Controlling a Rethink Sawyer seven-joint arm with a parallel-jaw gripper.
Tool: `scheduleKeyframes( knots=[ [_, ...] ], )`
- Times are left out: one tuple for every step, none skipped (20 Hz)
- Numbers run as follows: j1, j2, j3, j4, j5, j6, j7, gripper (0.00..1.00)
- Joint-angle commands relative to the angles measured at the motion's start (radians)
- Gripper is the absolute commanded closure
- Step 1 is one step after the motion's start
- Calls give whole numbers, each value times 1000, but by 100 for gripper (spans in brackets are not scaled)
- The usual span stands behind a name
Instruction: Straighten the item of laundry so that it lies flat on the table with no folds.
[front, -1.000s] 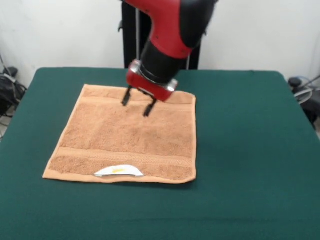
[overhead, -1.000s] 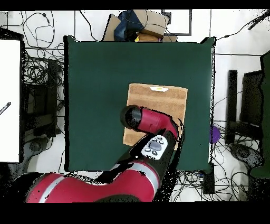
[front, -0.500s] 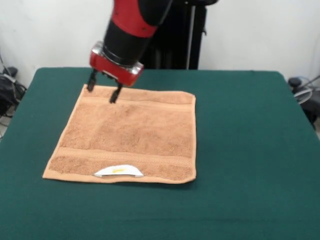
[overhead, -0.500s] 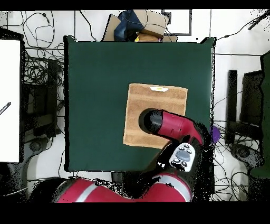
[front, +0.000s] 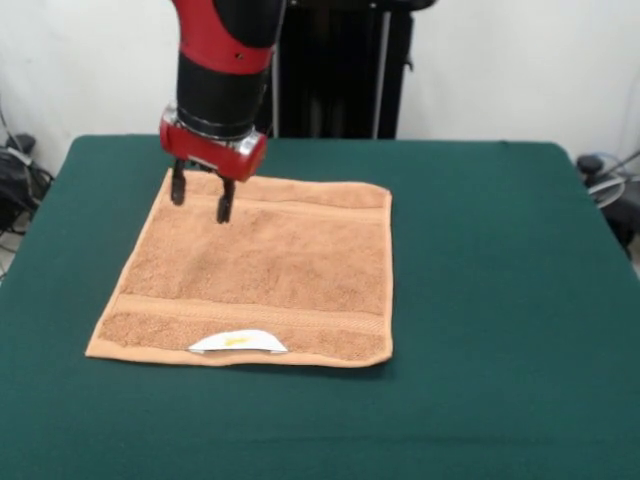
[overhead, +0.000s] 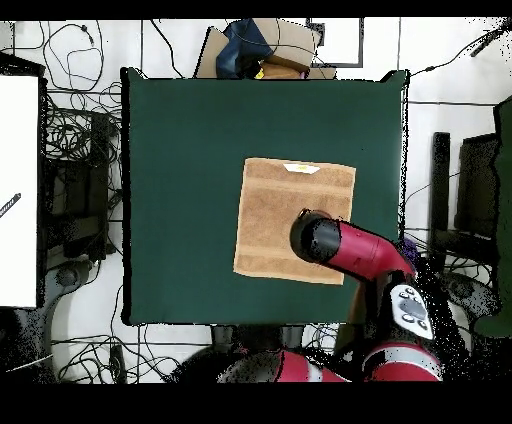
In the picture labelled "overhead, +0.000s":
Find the grey stand base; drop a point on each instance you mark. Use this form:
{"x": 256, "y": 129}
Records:
{"x": 468, "y": 290}
{"x": 68, "y": 276}

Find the black square floor frame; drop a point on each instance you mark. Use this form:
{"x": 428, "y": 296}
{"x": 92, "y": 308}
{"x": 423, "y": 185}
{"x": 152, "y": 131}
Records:
{"x": 361, "y": 40}

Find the grey striped rod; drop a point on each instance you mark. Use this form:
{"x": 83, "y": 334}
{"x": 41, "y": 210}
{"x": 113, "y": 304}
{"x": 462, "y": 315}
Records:
{"x": 10, "y": 204}

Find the black panel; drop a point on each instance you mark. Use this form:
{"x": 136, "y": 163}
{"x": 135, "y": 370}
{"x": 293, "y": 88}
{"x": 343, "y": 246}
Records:
{"x": 478, "y": 180}

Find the black metal rack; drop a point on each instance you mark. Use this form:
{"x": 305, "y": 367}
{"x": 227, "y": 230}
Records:
{"x": 96, "y": 160}

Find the dark green fabric furniture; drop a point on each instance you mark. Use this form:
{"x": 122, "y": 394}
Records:
{"x": 506, "y": 200}

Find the brown cardboard box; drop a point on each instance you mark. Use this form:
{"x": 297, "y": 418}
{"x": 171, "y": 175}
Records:
{"x": 292, "y": 40}

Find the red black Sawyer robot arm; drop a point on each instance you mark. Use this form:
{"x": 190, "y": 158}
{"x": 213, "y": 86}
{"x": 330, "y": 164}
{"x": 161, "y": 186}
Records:
{"x": 360, "y": 248}

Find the dark blue garment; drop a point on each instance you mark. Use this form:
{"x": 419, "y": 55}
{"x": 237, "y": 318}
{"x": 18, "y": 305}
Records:
{"x": 240, "y": 48}

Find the tan terry towel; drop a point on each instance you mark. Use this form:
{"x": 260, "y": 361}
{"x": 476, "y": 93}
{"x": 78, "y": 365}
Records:
{"x": 272, "y": 216}

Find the black upright bar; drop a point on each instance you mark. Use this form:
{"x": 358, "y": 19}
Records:
{"x": 439, "y": 180}

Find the dark green table cloth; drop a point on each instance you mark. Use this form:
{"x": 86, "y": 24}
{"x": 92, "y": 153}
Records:
{"x": 192, "y": 180}

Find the white board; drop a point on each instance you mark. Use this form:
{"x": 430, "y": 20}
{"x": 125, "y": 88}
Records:
{"x": 18, "y": 160}

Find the purple round object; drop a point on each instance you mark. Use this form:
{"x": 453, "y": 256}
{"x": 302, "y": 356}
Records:
{"x": 410, "y": 248}

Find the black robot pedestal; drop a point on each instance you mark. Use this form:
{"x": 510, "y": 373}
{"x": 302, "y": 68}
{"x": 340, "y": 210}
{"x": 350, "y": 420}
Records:
{"x": 256, "y": 336}

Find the black power brick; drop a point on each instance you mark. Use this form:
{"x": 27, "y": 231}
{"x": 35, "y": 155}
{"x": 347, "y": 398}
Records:
{"x": 118, "y": 362}

